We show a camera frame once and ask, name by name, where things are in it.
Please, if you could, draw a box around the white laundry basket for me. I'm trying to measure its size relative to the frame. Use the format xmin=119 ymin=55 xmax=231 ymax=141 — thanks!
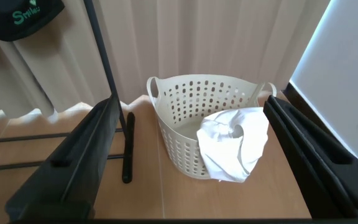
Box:
xmin=146 ymin=73 xmax=278 ymax=180

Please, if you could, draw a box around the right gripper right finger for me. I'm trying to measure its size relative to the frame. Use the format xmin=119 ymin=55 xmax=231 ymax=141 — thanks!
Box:
xmin=262 ymin=94 xmax=358 ymax=219

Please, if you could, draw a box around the white garment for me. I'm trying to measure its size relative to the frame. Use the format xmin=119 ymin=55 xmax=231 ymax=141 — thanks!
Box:
xmin=196 ymin=107 xmax=270 ymax=184

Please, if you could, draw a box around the beige curtain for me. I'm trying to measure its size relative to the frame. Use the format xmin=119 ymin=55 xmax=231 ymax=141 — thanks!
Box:
xmin=0 ymin=0 xmax=331 ymax=119

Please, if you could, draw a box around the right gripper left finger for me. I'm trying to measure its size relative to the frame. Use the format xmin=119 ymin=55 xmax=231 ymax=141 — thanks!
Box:
xmin=4 ymin=93 xmax=121 ymax=222

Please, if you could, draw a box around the black clothes rack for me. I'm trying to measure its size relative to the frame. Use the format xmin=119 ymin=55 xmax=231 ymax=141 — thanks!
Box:
xmin=0 ymin=0 xmax=135 ymax=184

